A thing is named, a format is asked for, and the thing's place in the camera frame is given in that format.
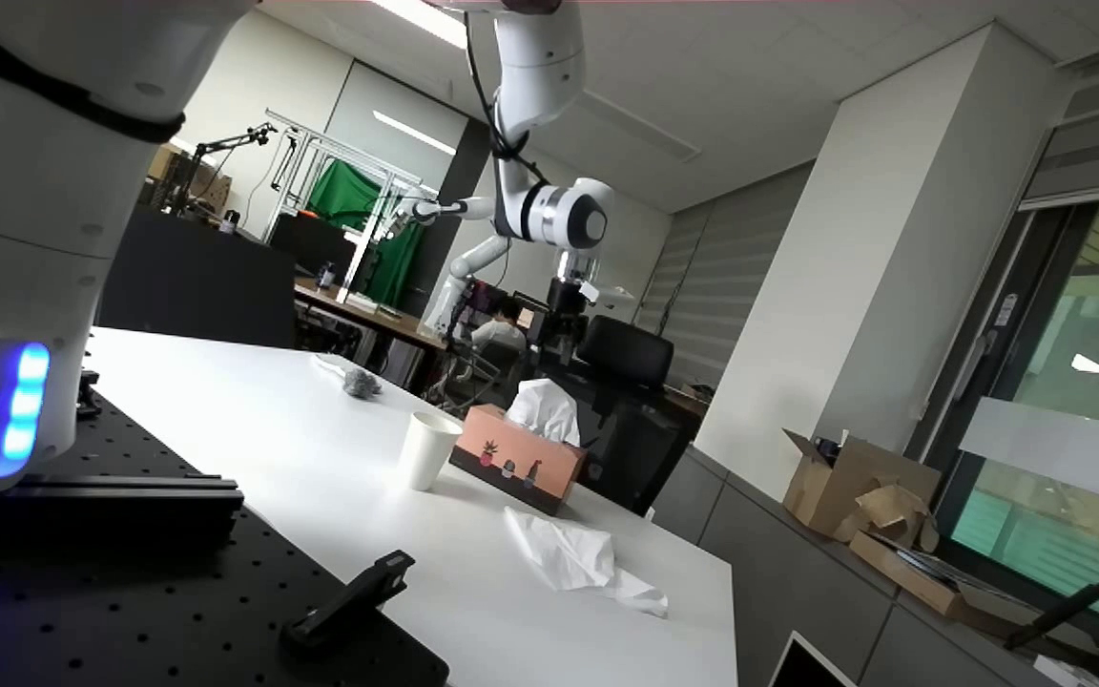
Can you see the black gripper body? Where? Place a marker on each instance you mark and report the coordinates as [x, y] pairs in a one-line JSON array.
[[568, 325]]

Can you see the white tissue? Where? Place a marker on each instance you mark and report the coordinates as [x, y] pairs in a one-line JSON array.
[[574, 558], [547, 411]]

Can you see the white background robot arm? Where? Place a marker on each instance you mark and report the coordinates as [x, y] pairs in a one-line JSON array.
[[475, 262]]

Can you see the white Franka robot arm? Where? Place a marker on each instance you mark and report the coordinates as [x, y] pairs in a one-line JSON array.
[[55, 252]]

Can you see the orange tissue box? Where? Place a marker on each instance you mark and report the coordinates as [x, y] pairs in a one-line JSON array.
[[517, 461]]

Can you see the crumpled white tissue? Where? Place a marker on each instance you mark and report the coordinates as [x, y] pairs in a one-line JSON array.
[[574, 558]]

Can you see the open brown cardboard box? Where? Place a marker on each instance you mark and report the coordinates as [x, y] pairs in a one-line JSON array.
[[831, 491]]

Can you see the black office chair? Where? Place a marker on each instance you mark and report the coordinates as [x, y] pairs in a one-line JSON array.
[[631, 425]]

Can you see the grey window blinds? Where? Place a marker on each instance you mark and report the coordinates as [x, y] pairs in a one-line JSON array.
[[728, 279]]

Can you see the white paper cup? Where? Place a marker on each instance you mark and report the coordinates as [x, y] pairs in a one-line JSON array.
[[427, 453]]

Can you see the wooden desk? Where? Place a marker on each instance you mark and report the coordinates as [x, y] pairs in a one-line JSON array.
[[360, 312]]

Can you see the green cloth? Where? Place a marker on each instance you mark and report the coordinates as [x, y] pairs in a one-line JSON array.
[[345, 196]]

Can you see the white clothes rack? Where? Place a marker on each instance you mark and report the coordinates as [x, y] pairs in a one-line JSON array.
[[302, 137]]

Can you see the grey counter cabinet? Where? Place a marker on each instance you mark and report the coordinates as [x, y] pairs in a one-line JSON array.
[[781, 573]]

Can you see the large ceiling light strip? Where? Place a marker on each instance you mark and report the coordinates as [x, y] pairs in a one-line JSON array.
[[423, 19]]

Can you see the black clamp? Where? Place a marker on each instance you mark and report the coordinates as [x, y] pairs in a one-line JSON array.
[[345, 603]]

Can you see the black partition panel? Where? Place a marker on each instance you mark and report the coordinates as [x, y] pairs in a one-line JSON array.
[[194, 279]]

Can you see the black articulated stand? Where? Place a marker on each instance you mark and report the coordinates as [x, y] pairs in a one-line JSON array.
[[229, 140]]

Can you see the white framed dark panel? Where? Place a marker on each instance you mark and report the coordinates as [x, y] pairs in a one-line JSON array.
[[802, 670]]

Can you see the flat brown cardboard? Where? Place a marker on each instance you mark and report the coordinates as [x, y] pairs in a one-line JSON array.
[[918, 573]]

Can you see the black perforated breadboard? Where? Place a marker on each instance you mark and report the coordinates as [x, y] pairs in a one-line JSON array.
[[130, 614]]

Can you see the black mounting rail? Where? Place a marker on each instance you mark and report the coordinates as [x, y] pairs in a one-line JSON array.
[[92, 511]]

